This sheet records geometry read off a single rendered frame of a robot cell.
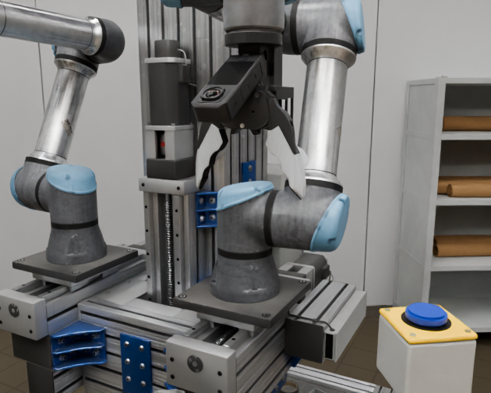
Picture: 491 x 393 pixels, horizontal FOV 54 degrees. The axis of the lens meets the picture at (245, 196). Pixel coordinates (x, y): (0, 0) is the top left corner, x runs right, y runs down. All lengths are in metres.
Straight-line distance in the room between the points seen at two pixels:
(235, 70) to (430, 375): 0.38
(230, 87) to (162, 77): 0.60
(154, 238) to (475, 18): 2.61
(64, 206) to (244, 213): 0.50
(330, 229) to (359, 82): 2.25
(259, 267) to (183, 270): 0.27
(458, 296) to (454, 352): 3.09
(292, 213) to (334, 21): 0.40
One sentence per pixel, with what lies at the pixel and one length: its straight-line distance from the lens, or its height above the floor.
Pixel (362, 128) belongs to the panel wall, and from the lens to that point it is 3.11.
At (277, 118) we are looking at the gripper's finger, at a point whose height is 1.42.
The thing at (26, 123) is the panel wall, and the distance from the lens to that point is 3.22.
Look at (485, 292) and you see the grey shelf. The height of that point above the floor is 0.16.
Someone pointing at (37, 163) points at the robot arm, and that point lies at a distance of 1.37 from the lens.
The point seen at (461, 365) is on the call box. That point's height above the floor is 1.19.
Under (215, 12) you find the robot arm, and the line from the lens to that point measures 0.82.
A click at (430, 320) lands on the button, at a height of 1.23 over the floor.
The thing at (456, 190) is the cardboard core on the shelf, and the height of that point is 0.94.
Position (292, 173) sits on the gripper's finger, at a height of 1.35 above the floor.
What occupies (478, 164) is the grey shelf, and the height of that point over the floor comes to 1.03.
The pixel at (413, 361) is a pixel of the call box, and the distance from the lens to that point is 0.50.
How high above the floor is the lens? 1.44
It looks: 11 degrees down
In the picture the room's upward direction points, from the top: straight up
